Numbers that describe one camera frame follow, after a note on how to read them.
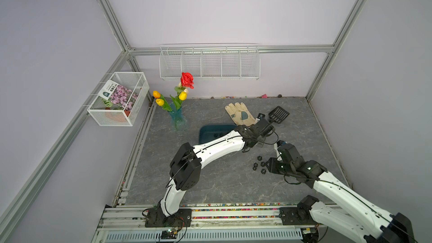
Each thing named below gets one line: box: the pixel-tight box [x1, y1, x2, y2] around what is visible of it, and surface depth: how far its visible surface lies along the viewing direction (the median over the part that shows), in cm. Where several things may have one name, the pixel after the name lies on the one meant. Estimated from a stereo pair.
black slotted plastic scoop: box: [268, 105, 290, 125], surface depth 114 cm
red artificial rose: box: [180, 72, 195, 90], surface depth 78 cm
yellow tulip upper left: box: [152, 90, 161, 99], surface depth 83 cm
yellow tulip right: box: [178, 91, 188, 101], surface depth 84 cm
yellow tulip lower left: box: [155, 98, 165, 107], surface depth 80 cm
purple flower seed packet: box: [97, 79, 139, 112], surface depth 75 cm
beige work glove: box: [225, 101, 258, 127], surface depth 114 cm
